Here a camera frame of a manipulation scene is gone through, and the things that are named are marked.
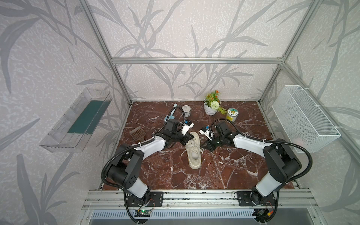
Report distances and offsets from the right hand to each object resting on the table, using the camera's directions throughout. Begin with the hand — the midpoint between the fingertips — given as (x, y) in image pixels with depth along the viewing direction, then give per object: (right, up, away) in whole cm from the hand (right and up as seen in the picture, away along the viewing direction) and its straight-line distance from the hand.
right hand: (202, 141), depth 88 cm
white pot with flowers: (+8, +25, +10) cm, 28 cm away
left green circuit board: (-32, -33, -17) cm, 50 cm away
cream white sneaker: (-5, -5, -4) cm, 8 cm away
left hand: (-6, +6, -1) cm, 8 cm away
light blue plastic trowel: (-23, +16, +23) cm, 36 cm away
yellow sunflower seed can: (+23, +17, +13) cm, 32 cm away
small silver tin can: (-10, +20, +20) cm, 30 cm away
